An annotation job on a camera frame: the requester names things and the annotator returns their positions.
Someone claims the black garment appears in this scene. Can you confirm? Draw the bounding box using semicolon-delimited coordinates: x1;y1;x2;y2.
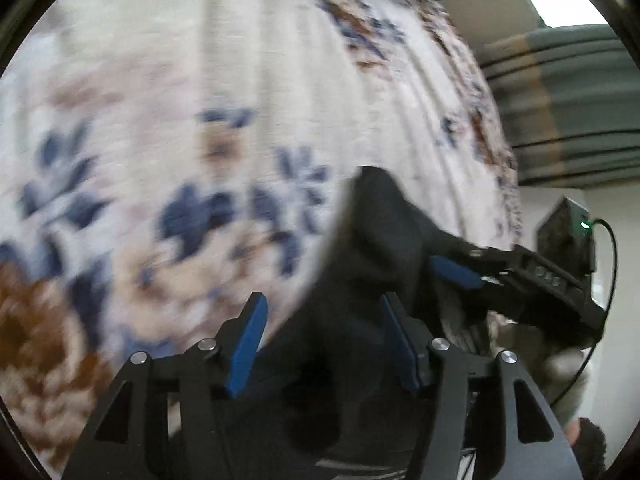
215;165;488;480

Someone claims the floral blanket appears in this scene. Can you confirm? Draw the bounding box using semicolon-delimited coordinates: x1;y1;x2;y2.
0;0;523;471

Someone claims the person's right forearm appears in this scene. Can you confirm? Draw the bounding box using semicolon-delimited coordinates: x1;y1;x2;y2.
487;310;593;428

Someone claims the black cable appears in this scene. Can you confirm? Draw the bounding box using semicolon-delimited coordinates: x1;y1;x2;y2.
547;217;619;408

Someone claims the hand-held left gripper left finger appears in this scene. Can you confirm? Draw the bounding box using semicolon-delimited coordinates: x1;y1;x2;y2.
60;291;269;480

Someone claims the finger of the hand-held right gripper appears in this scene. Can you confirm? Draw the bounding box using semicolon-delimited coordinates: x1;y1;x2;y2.
450;284;521;323
429;240;526;292

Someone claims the dark fuzzy cloth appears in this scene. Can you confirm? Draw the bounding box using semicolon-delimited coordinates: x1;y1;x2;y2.
574;417;608;478

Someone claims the wide teal curtain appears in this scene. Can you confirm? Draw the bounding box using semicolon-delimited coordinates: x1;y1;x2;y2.
482;25;640;188

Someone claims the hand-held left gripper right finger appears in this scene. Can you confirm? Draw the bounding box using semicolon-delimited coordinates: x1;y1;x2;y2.
378;291;585;480

